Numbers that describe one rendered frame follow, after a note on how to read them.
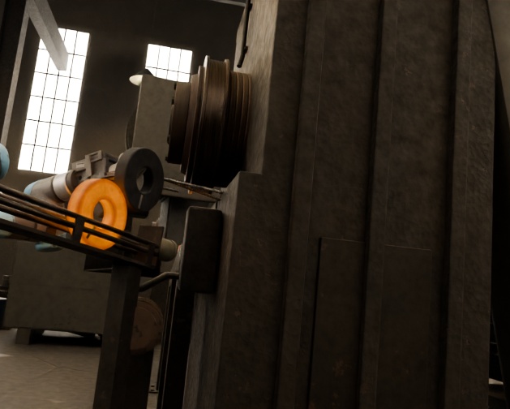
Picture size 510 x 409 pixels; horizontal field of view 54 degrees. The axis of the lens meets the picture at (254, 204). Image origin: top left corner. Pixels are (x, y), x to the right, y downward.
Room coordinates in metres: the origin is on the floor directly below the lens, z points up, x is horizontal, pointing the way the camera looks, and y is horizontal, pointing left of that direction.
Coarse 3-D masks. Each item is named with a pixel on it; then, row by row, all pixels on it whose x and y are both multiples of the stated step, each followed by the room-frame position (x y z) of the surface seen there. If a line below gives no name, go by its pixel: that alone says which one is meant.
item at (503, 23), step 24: (504, 0) 1.31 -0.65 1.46; (504, 24) 1.31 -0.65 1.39; (504, 48) 1.31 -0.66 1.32; (504, 72) 1.32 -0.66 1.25; (504, 96) 1.32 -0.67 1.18; (504, 120) 1.33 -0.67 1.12; (504, 144) 1.35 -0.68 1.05; (504, 168) 1.36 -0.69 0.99; (504, 192) 1.37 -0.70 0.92; (504, 216) 1.39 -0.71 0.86; (504, 240) 1.41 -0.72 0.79; (504, 264) 1.43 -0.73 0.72; (504, 288) 1.45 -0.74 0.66; (504, 312) 1.47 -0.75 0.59; (504, 336) 1.49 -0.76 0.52; (504, 360) 1.51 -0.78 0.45; (504, 384) 1.54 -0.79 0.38; (504, 408) 1.78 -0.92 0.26
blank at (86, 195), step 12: (96, 180) 1.05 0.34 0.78; (108, 180) 1.08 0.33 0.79; (84, 192) 1.03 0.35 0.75; (96, 192) 1.06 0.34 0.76; (108, 192) 1.09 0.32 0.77; (120, 192) 1.12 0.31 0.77; (72, 204) 1.02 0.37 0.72; (84, 204) 1.03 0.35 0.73; (108, 204) 1.11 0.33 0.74; (120, 204) 1.13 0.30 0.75; (108, 216) 1.12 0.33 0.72; (120, 216) 1.13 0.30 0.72; (96, 228) 1.07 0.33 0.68; (120, 228) 1.14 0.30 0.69; (84, 240) 1.05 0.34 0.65; (96, 240) 1.08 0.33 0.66; (108, 240) 1.11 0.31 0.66
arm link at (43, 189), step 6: (42, 180) 1.29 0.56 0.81; (48, 180) 1.27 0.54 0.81; (30, 186) 1.30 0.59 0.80; (36, 186) 1.29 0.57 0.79; (42, 186) 1.28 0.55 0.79; (48, 186) 1.27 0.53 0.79; (24, 192) 1.30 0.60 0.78; (30, 192) 1.29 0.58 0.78; (36, 192) 1.28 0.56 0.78; (42, 192) 1.28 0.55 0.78; (48, 192) 1.27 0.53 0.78; (54, 192) 1.26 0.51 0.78; (42, 198) 1.28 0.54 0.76; (48, 198) 1.28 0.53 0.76; (54, 198) 1.28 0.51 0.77; (60, 204) 1.30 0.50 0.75
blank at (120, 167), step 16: (128, 160) 1.12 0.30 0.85; (144, 160) 1.17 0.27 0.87; (160, 160) 1.23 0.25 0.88; (128, 176) 1.13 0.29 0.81; (144, 176) 1.22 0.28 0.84; (160, 176) 1.24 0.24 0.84; (128, 192) 1.14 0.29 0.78; (144, 192) 1.20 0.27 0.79; (160, 192) 1.25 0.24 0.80; (128, 208) 1.18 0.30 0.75; (144, 208) 1.20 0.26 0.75
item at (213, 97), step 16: (208, 64) 1.48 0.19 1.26; (224, 64) 1.53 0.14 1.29; (208, 80) 1.46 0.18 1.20; (224, 80) 1.47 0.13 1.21; (208, 96) 1.44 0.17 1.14; (224, 96) 1.45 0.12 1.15; (208, 112) 1.44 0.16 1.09; (208, 128) 1.46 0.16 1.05; (208, 144) 1.48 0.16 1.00; (208, 160) 1.51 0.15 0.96; (192, 176) 1.54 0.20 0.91; (208, 176) 1.56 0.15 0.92
